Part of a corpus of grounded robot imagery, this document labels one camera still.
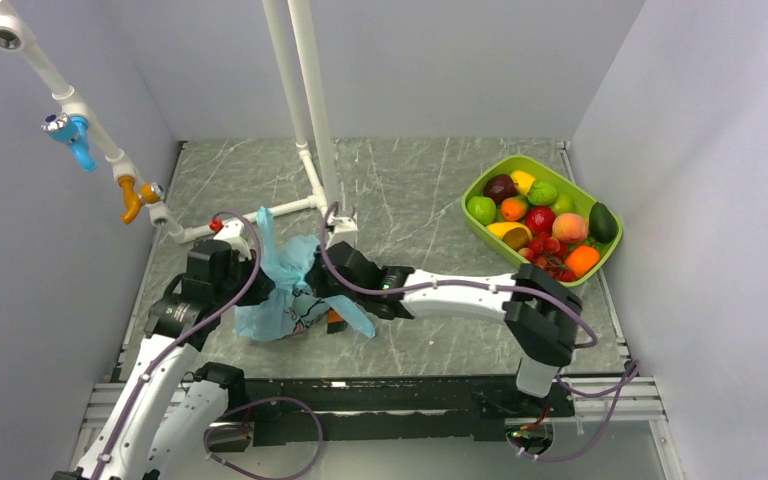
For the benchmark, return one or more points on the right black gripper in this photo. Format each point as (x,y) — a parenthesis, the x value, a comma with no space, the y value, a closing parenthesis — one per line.
(316,276)

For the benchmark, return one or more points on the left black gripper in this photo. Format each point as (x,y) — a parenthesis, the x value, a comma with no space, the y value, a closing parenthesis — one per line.
(260,289)

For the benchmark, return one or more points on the light blue plastic bag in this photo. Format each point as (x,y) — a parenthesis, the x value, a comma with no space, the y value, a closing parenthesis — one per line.
(293,306)

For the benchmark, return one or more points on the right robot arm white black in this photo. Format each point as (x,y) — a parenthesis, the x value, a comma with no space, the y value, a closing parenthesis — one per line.
(543,316)

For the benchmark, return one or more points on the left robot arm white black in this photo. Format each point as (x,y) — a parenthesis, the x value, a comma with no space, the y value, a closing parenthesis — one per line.
(145,437)

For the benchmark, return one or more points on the green fake apple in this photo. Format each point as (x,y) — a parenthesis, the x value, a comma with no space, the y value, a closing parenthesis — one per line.
(482,209)

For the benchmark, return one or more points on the yellow fake mango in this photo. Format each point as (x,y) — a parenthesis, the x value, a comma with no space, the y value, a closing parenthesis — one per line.
(514,235)

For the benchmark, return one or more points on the dark purple fake plum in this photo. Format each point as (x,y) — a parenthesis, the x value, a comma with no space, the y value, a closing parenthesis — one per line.
(499,188)

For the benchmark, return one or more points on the small orange fake fruit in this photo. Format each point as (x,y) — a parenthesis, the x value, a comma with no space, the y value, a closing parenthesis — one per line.
(514,209)

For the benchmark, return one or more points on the yellow fake lemon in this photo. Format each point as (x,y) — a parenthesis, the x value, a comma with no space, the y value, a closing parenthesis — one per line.
(523,181)

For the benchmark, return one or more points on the red fake apple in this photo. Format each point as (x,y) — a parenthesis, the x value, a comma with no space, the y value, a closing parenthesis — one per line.
(539,220)

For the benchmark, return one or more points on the red fake cherry bunch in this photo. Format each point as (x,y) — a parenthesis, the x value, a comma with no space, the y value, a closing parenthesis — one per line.
(549,254)

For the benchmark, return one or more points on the bumpy green fake fruit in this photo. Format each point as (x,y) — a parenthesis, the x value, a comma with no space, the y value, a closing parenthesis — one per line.
(542,193)

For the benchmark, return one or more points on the fake peach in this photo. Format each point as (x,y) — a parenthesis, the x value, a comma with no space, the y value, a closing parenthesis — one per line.
(570,228)

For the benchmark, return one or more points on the light green fake lime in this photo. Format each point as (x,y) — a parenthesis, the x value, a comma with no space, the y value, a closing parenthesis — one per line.
(564,203)

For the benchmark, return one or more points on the orange fake tangerine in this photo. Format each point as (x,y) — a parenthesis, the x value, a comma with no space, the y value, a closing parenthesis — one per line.
(581,260)

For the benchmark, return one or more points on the dark green fake avocado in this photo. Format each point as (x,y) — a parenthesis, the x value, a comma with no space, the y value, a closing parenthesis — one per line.
(603,226)

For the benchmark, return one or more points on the black orange hex key set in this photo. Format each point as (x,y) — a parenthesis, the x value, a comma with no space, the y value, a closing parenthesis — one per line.
(335,323)

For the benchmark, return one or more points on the white PVC pipe stand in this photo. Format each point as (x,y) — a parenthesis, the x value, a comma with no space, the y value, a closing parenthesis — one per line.
(249,69)

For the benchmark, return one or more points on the orange tap valve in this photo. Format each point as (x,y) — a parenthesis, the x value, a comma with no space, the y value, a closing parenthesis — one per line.
(136,197)

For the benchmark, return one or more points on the blue tap valve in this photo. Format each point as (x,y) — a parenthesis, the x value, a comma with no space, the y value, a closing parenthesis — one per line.
(71,131)

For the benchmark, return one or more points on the white pipe with taps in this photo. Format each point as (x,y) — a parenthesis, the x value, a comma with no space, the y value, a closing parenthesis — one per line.
(16,37)

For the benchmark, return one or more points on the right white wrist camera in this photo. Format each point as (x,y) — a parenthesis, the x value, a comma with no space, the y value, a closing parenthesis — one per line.
(341,229)

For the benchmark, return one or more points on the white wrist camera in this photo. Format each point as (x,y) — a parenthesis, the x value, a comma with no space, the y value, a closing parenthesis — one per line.
(235,232)
(341,229)

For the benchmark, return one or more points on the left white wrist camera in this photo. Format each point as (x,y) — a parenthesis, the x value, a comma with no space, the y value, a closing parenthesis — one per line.
(235,232)

